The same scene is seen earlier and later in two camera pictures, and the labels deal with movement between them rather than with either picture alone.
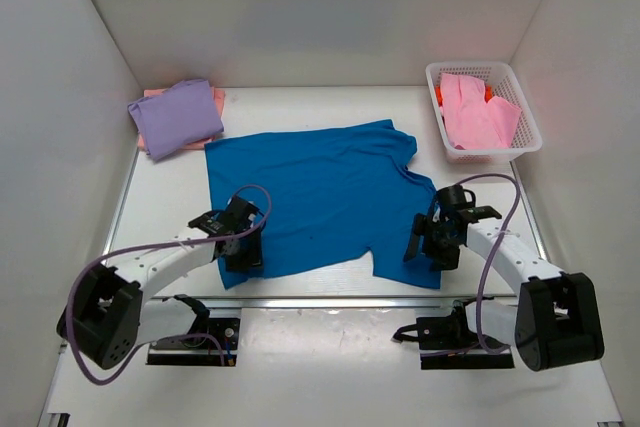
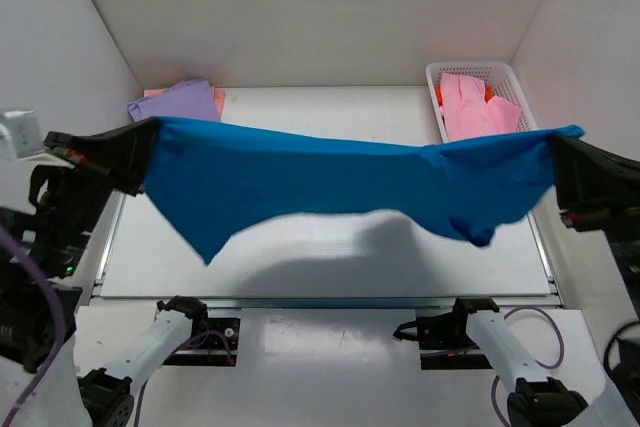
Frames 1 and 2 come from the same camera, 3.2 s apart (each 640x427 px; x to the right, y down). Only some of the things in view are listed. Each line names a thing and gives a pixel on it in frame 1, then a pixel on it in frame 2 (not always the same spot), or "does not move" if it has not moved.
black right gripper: [432, 245] to [601, 197]
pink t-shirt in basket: [472, 121] does not move
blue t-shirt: [327, 196] to [209, 182]
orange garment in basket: [439, 96] does not move
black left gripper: [245, 254] to [80, 158]
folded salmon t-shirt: [220, 100] does not move
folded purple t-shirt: [177, 117] does not move
